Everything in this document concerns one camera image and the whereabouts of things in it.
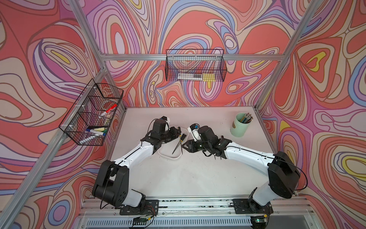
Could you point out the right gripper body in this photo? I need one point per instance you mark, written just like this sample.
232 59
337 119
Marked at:
198 145

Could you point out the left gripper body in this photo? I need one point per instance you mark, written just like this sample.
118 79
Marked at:
170 134

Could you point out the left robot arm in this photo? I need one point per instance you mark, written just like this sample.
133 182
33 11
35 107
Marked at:
112 183

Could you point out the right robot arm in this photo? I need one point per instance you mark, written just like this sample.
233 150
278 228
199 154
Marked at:
283 175

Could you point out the white storage tray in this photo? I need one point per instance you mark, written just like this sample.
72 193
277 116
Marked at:
166 150

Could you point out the yellow box in basket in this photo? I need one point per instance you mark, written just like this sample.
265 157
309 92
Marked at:
208 77

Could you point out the green pencil cup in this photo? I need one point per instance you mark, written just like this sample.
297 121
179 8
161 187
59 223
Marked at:
238 129

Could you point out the coloured pencils bundle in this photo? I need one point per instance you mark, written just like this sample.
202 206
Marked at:
246 119

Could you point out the clear tube in basket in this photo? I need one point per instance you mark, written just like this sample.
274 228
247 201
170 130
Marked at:
190 77

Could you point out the red marker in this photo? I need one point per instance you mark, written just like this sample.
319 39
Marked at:
108 111

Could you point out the blue cap marker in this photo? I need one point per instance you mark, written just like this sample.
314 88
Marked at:
95 132

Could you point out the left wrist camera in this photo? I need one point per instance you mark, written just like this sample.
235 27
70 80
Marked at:
167 120

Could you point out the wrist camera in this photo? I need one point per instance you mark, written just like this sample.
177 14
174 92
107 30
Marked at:
193 129
167 120

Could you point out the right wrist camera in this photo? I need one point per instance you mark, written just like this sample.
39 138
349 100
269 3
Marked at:
193 129

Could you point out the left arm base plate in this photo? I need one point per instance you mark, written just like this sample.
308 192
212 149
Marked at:
140 207

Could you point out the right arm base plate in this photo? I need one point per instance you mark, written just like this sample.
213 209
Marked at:
246 206

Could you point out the black wire basket back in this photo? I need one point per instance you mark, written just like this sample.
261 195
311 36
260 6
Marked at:
197 61

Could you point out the black wire basket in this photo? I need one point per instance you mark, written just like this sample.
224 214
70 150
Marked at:
85 113
197 61

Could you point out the black wire basket left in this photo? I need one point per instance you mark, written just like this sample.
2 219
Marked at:
85 113

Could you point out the aluminium rail front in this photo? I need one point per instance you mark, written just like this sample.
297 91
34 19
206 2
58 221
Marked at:
217 212

